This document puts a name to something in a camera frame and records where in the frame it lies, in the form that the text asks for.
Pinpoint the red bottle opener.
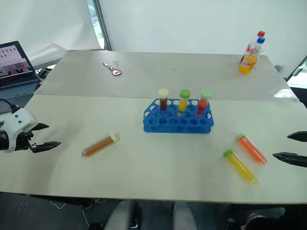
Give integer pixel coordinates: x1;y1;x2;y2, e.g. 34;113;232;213
103;62;123;77

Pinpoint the metal pole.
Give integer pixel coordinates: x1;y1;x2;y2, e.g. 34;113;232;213
92;0;113;51

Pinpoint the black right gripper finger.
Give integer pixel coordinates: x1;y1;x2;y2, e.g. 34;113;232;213
287;131;307;143
272;151;307;168

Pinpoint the blue test tube rack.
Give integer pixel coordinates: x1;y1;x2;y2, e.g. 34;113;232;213
143;98;215;134

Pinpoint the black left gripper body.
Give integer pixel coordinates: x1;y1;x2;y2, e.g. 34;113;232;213
14;124;39;152

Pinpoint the open laptop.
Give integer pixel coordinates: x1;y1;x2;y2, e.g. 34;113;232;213
0;40;41;99

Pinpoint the yellow tube green cap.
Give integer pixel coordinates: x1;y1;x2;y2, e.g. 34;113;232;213
177;89;191;112
223;148;260;185

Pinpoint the orange tube green cap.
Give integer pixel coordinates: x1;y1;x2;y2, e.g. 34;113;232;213
235;133;268;166

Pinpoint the white cable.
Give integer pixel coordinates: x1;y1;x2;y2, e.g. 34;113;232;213
34;68;53;85

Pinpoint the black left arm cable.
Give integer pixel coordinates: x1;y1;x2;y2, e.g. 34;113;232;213
0;98;19;113

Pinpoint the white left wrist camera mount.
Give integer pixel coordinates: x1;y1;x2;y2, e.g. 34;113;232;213
1;107;38;154

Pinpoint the red tube light-green cap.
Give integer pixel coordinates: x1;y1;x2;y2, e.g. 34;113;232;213
197;90;213;114

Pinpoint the brown tube cream cap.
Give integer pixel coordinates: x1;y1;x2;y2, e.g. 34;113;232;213
158;88;170;112
80;132;120;158

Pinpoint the grey rounded shape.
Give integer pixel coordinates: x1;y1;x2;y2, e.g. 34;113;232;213
104;199;135;230

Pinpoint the clear bottle red cap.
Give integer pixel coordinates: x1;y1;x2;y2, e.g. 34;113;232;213
247;30;266;55

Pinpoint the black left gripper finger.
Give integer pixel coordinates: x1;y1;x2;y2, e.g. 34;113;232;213
32;141;62;154
31;123;50;132

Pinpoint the orange soda bottle blue cap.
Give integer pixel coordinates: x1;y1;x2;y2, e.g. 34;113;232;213
238;36;266;75

